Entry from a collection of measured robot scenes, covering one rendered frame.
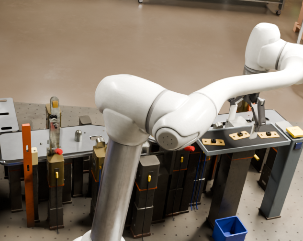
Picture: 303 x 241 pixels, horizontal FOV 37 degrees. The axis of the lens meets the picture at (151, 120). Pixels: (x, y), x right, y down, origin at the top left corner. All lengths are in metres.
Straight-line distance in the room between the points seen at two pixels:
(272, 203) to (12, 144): 1.15
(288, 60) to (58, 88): 3.18
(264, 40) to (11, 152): 1.06
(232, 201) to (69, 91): 2.75
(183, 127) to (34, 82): 3.54
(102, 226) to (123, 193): 0.14
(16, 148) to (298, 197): 1.35
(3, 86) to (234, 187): 3.04
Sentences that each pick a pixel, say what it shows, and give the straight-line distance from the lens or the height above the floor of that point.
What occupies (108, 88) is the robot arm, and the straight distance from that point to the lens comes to 1.22.
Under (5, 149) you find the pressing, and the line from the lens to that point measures 1.90.
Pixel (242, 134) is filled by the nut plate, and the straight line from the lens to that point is 1.81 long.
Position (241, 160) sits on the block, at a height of 1.07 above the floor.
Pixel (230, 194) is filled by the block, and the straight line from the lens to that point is 1.93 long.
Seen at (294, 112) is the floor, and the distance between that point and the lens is 4.66.
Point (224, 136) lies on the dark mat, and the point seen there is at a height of 1.16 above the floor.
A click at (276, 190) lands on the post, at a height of 0.87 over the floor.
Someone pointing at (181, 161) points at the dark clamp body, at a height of 1.01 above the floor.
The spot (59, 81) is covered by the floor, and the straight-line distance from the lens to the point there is 4.59.
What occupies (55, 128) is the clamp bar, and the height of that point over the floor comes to 1.19.
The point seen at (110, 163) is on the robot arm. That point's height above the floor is 1.31.
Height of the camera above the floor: 2.10
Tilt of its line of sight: 31 degrees down
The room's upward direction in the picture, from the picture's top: 7 degrees clockwise
